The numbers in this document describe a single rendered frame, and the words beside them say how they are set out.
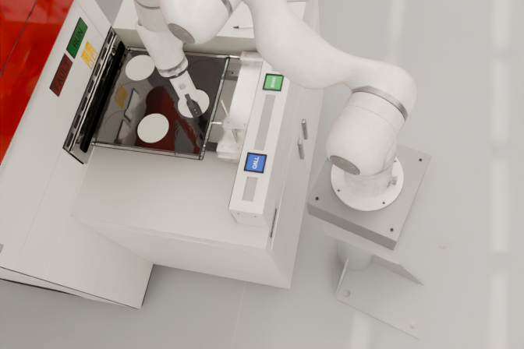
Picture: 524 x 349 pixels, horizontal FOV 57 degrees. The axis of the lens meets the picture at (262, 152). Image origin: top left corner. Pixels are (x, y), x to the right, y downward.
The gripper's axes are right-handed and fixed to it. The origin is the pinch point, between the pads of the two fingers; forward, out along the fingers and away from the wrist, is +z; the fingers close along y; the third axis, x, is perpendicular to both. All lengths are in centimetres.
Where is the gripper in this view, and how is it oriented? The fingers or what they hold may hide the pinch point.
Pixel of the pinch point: (195, 109)
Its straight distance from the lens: 144.4
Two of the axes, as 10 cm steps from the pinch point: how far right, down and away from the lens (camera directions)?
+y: -3.2, -6.2, 7.2
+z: 2.7, 6.6, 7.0
